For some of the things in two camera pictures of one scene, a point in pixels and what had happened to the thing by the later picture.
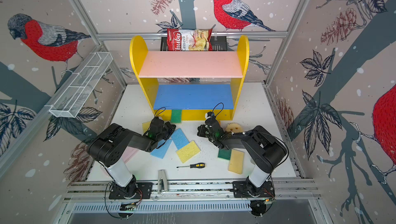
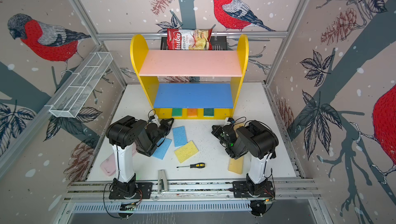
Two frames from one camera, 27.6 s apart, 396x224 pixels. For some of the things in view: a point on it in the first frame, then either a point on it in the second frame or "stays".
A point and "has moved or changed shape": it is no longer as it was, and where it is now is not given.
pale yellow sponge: x=236 y=161 stays
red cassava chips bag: x=186 y=40 stays
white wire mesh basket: x=73 y=97 stays
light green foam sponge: x=176 y=117 has moved or changed shape
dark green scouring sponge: x=223 y=153 -> x=208 y=112
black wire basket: x=219 y=43 stays
